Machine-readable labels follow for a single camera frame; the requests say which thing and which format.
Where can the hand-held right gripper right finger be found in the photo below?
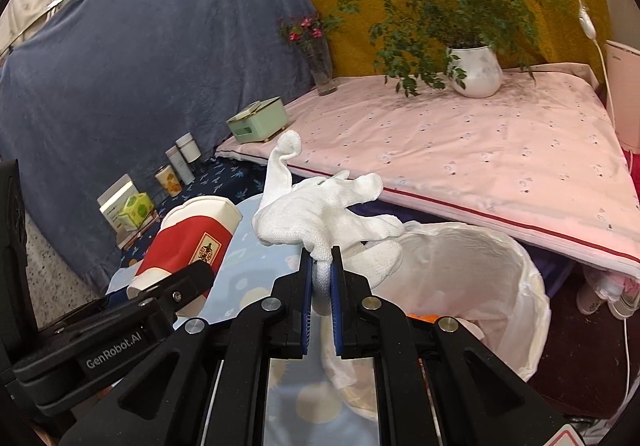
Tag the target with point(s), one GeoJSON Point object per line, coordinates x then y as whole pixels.
{"type": "Point", "coordinates": [336, 311]}

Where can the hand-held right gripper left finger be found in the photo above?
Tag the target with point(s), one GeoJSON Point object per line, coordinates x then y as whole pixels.
{"type": "Point", "coordinates": [306, 306]}

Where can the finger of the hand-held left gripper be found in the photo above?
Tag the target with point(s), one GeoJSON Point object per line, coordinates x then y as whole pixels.
{"type": "Point", "coordinates": [150, 311]}

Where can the large red paper cup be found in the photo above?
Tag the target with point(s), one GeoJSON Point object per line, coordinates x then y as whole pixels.
{"type": "Point", "coordinates": [190, 241]}

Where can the white knit glove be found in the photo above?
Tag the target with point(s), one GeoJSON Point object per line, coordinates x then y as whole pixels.
{"type": "Point", "coordinates": [320, 216]}

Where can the trash bin with white bag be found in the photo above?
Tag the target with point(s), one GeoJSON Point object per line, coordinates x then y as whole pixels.
{"type": "Point", "coordinates": [475, 266]}

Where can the wooden tray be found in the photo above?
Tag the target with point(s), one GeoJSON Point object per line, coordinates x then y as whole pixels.
{"type": "Point", "coordinates": [137, 235]}

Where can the green tissue pack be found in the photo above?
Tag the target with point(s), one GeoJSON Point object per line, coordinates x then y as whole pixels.
{"type": "Point", "coordinates": [137, 210]}

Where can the white cardboard box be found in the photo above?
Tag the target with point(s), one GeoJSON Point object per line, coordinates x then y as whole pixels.
{"type": "Point", "coordinates": [114, 203]}

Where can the printed yellow can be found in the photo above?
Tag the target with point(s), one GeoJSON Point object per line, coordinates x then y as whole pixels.
{"type": "Point", "coordinates": [167, 182]}

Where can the grey tube bottle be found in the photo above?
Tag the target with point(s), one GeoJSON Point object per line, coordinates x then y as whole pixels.
{"type": "Point", "coordinates": [179, 166]}

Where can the navy patterned cloth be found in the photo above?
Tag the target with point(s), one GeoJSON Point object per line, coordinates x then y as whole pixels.
{"type": "Point", "coordinates": [225, 175]}

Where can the white lidded jar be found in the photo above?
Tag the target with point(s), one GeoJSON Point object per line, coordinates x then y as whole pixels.
{"type": "Point", "coordinates": [188, 148]}

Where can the green tissue box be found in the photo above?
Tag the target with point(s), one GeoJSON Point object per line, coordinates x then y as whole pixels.
{"type": "Point", "coordinates": [257, 120]}

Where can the grey-blue hanging blanket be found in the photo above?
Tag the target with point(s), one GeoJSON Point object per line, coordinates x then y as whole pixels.
{"type": "Point", "coordinates": [125, 75]}

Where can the pink bed sheet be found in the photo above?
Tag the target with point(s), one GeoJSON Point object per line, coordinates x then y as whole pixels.
{"type": "Point", "coordinates": [450, 150]}

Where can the glass vase with red flowers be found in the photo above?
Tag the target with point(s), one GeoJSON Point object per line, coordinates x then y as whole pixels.
{"type": "Point", "coordinates": [322, 70]}

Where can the white shoes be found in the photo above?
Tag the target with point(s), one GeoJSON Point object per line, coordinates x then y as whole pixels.
{"type": "Point", "coordinates": [600, 296]}

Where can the green plant in white pot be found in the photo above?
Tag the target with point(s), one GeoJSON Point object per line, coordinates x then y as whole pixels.
{"type": "Point", "coordinates": [475, 70]}

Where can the white appliance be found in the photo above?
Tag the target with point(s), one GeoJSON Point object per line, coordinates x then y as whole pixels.
{"type": "Point", "coordinates": [624, 90]}

